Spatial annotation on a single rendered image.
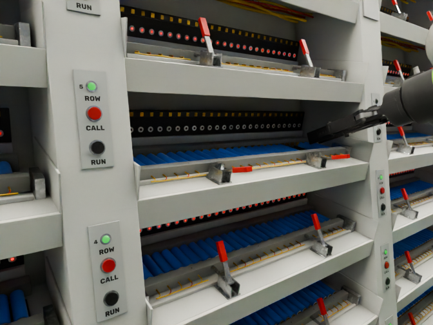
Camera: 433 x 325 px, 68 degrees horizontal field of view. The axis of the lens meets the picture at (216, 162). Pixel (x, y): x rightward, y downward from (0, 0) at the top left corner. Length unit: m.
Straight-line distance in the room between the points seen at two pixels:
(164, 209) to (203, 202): 0.07
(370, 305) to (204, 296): 0.52
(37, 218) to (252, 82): 0.40
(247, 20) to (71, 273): 0.72
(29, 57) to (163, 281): 0.38
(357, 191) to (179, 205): 0.54
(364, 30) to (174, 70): 0.56
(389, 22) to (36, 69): 0.89
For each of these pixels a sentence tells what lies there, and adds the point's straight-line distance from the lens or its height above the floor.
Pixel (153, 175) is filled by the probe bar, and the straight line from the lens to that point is 0.52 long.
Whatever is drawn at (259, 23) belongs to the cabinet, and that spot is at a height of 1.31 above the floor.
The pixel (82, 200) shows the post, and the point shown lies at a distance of 0.43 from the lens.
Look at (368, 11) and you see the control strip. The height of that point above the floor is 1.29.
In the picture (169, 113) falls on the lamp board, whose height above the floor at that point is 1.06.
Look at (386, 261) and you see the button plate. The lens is 0.97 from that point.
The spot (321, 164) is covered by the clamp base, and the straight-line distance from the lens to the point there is 0.74.
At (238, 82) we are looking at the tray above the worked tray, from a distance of 0.57.
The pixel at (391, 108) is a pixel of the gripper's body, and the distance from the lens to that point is 0.72.
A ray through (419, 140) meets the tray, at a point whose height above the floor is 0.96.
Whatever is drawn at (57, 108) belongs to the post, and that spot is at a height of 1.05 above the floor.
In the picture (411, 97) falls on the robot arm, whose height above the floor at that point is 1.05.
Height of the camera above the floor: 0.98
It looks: 2 degrees down
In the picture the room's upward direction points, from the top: 5 degrees counter-clockwise
